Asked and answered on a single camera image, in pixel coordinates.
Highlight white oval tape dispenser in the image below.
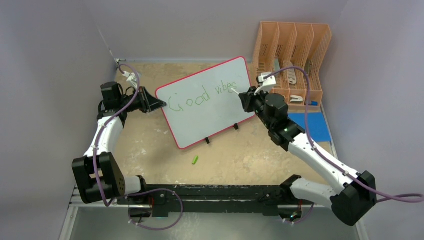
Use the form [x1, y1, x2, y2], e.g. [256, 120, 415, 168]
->
[287, 68, 297, 85]

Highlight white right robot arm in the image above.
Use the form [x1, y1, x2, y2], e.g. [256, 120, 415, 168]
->
[238, 87, 377, 226]

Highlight green marker cap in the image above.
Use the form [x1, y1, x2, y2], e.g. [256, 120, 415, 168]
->
[192, 155, 199, 165]

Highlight white clip in tray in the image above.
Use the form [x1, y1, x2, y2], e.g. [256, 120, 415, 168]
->
[289, 95, 304, 104]

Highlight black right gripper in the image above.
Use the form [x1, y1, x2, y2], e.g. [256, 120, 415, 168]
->
[239, 86, 274, 130]

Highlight orange plastic desk organizer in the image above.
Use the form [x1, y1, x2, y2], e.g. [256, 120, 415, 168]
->
[250, 21, 332, 112]

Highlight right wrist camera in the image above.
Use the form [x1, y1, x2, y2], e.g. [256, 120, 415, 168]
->
[254, 72, 277, 96]

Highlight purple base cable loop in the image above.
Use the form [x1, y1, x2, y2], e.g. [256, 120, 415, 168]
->
[127, 188, 184, 232]

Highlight blue notebook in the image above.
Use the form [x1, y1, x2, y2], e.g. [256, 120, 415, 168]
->
[288, 112, 331, 142]

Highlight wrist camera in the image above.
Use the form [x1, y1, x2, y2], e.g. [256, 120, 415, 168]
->
[122, 71, 140, 90]
[254, 72, 277, 96]

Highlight red-framed whiteboard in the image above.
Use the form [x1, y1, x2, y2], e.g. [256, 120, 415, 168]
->
[155, 56, 254, 149]

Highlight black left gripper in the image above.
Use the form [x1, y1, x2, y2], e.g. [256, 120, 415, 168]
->
[119, 87, 166, 114]

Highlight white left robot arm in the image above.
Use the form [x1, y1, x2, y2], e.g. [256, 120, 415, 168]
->
[71, 81, 167, 205]

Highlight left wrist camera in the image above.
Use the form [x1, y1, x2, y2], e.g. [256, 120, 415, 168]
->
[122, 71, 140, 90]

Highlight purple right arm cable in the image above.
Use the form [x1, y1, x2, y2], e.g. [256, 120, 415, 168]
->
[263, 65, 424, 204]

